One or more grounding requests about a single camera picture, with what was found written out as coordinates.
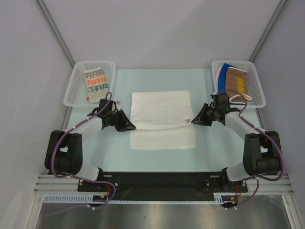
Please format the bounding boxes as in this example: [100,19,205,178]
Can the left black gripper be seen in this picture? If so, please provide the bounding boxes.
[107,109,136,132]

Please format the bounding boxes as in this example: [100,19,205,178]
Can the white towel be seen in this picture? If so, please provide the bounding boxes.
[130,91,196,150]

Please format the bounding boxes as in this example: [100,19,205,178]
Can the rabbit print towel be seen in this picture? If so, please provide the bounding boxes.
[83,67,109,104]

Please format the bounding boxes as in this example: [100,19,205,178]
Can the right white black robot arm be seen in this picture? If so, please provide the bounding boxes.
[192,93,285,192]

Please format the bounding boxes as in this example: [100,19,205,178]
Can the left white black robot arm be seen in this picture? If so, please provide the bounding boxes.
[44,99,136,191]

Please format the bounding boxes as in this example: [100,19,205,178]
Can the blue towel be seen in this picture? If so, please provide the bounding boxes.
[217,63,237,91]

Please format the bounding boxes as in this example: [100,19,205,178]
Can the brown towel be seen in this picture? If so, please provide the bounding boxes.
[225,68,252,104]

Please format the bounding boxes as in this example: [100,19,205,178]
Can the pink towel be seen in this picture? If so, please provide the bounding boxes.
[215,66,222,84]

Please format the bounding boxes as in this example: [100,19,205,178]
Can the left white plastic basket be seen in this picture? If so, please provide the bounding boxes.
[63,60,116,108]

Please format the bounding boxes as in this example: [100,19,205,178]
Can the white plastic basket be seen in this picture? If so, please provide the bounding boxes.
[63,60,116,108]
[212,60,266,109]

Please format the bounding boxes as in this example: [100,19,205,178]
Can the right white plastic basket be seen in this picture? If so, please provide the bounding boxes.
[212,60,266,109]

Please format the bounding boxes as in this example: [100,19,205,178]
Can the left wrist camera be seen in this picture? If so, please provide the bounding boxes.
[112,100,121,111]

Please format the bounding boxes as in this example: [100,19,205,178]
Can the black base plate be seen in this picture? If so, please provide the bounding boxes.
[77,171,248,202]

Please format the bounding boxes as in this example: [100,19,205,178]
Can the white slotted cable duct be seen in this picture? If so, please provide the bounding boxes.
[44,192,239,205]

